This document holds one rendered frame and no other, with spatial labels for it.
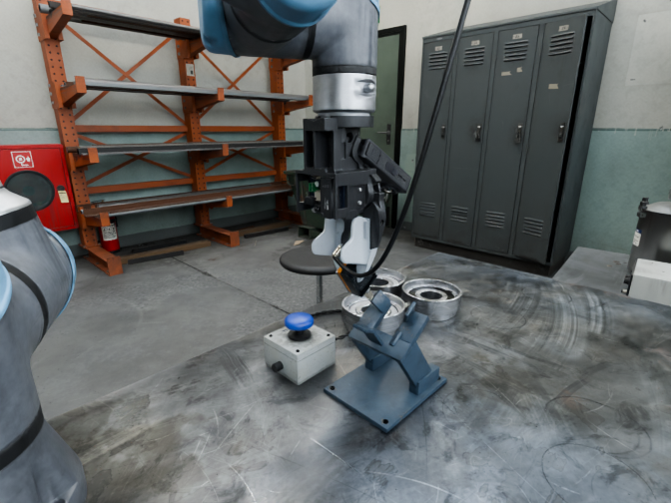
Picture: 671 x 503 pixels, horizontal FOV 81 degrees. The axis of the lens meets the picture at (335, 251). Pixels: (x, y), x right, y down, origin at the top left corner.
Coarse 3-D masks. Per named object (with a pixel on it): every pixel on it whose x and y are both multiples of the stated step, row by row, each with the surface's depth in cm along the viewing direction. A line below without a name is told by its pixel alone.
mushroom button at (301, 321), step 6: (300, 312) 54; (288, 318) 53; (294, 318) 52; (300, 318) 52; (306, 318) 52; (312, 318) 53; (288, 324) 52; (294, 324) 51; (300, 324) 51; (306, 324) 52; (312, 324) 52; (300, 330) 53
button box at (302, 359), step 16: (272, 336) 54; (288, 336) 54; (304, 336) 53; (320, 336) 54; (272, 352) 53; (288, 352) 51; (304, 352) 50; (320, 352) 52; (272, 368) 52; (288, 368) 51; (304, 368) 51; (320, 368) 53
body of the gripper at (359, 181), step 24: (312, 120) 44; (336, 120) 44; (360, 120) 44; (312, 144) 46; (336, 144) 45; (312, 168) 46; (336, 168) 45; (360, 168) 48; (312, 192) 49; (336, 192) 44; (360, 192) 48; (336, 216) 45
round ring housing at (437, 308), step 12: (408, 288) 74; (444, 288) 74; (456, 288) 72; (408, 300) 68; (420, 300) 67; (432, 300) 66; (444, 300) 66; (456, 300) 67; (420, 312) 67; (432, 312) 66; (444, 312) 66
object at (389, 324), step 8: (352, 296) 69; (392, 296) 68; (344, 304) 66; (352, 304) 68; (360, 304) 67; (368, 304) 67; (392, 304) 67; (400, 304) 66; (344, 312) 63; (352, 312) 62; (360, 312) 64; (400, 312) 62; (344, 320) 64; (352, 320) 62; (384, 320) 60; (392, 320) 61; (400, 320) 62; (376, 328) 60; (384, 328) 61; (392, 328) 61
